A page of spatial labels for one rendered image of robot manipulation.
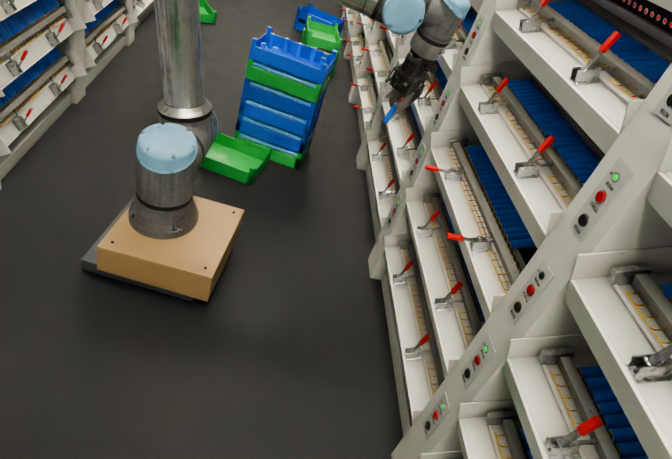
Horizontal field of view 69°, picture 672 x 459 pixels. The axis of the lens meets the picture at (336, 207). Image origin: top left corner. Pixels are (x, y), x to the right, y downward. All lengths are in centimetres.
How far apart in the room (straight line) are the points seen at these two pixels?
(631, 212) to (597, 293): 13
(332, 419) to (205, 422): 31
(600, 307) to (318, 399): 82
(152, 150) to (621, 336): 106
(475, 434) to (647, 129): 61
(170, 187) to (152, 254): 19
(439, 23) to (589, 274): 72
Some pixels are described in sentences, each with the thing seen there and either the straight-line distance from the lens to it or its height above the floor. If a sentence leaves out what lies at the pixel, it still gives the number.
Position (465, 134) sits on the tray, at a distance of 142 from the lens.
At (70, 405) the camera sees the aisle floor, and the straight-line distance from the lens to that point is 132.
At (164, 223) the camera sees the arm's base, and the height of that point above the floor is 20.
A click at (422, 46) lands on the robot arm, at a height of 80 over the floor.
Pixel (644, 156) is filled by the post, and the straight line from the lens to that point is 75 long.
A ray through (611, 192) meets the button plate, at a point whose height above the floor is 87.
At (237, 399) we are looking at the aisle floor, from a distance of 133.
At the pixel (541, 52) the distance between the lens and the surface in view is 106.
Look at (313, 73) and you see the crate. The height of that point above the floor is 43.
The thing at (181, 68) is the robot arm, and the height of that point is 56.
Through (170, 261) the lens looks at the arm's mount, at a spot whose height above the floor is 15.
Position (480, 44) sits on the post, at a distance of 133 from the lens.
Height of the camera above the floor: 113
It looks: 35 degrees down
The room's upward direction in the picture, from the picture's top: 20 degrees clockwise
